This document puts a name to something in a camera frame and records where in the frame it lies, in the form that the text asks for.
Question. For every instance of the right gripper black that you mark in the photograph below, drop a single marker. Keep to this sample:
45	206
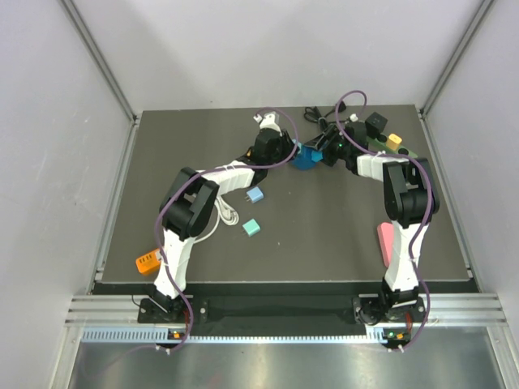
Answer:
319	143

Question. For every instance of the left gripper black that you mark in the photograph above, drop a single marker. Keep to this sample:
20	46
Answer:
288	145

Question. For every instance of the blue cube socket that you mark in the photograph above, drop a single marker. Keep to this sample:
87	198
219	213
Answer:
303	161

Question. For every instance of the light blue plug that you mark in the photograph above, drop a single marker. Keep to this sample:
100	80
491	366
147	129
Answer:
254	195
316	156

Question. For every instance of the green power strip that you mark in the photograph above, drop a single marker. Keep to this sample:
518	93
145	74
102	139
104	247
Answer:
379	144

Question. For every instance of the black cube adapter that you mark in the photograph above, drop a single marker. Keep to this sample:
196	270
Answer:
376	122

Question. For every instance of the yellow plug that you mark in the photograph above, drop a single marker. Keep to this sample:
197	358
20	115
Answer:
394	142

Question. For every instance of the teal plug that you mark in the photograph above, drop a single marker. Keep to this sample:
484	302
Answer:
251	227

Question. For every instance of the pink triangular socket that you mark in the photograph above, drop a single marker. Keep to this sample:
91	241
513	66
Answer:
385	234

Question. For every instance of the orange power strip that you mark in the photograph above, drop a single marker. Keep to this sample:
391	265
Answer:
148	263

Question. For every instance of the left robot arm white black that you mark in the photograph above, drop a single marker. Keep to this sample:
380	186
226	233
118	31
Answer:
187	209

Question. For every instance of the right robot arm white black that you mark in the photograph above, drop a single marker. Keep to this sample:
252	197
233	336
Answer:
409	200

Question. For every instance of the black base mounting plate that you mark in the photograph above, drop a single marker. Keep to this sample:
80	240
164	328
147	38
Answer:
343	309

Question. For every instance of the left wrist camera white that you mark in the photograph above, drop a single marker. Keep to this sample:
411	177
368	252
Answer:
268	121

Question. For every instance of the white slotted cable duct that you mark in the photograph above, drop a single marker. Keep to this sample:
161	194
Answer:
136	335

